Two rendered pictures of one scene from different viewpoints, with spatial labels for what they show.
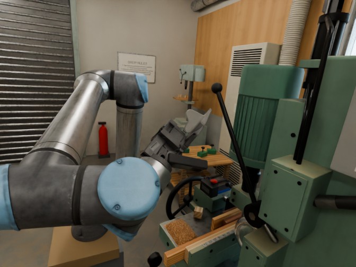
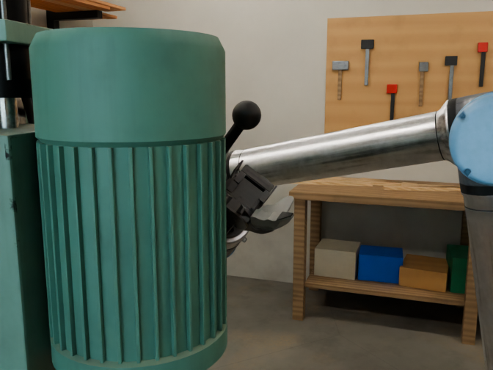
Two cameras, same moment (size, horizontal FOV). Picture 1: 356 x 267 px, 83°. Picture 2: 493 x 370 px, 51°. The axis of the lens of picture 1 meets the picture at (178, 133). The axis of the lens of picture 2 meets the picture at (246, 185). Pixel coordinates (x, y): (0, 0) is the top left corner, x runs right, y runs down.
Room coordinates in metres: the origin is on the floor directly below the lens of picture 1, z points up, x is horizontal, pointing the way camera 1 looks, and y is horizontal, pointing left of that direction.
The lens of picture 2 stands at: (1.07, -0.55, 1.46)
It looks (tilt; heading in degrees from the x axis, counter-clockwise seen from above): 10 degrees down; 134
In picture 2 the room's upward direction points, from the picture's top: straight up
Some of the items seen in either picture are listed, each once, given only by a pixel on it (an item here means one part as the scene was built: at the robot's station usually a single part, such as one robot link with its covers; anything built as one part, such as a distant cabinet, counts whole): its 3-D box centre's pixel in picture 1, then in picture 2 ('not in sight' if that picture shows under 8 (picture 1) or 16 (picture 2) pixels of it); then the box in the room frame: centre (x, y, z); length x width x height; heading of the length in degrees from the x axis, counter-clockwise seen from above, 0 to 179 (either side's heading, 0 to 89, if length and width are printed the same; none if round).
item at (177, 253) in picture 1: (237, 225); not in sight; (0.64, -0.25, 0.92); 0.62 x 0.02 x 0.04; 123
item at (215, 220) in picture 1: (233, 216); not in sight; (0.68, -0.25, 0.93); 0.22 x 0.01 x 0.06; 123
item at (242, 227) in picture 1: (251, 238); not in sight; (0.48, -0.24, 1.02); 0.12 x 0.03 x 0.12; 33
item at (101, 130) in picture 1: (103, 139); not in sight; (3.18, 1.24, 0.30); 0.19 x 0.18 x 0.60; 25
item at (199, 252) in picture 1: (254, 226); not in sight; (0.64, -0.32, 0.93); 0.60 x 0.02 x 0.06; 123
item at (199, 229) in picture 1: (224, 215); not in sight; (0.76, -0.24, 0.87); 0.61 x 0.30 x 0.06; 123
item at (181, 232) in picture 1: (181, 229); not in sight; (0.61, -0.04, 0.91); 0.12 x 0.09 x 0.03; 33
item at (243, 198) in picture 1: (250, 203); not in sight; (0.64, -0.28, 1.03); 0.14 x 0.07 x 0.09; 33
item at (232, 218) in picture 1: (244, 216); not in sight; (0.69, -0.30, 0.92); 0.23 x 0.02 x 0.04; 123
